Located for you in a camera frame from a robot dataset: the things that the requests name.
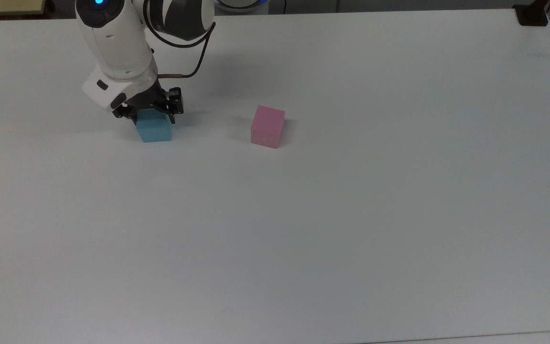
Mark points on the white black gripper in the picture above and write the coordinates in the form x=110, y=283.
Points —
x=112, y=88

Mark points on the blue foam cube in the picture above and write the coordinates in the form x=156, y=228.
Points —
x=154, y=128

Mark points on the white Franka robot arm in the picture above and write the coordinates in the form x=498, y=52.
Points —
x=120, y=40

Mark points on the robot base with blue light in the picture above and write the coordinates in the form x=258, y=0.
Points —
x=241, y=5

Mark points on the pink foam cube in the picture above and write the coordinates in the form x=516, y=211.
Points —
x=267, y=126

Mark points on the yellow wooden panel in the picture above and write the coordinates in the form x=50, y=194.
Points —
x=5, y=6

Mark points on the black corner clamp base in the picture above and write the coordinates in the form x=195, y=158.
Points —
x=533, y=13

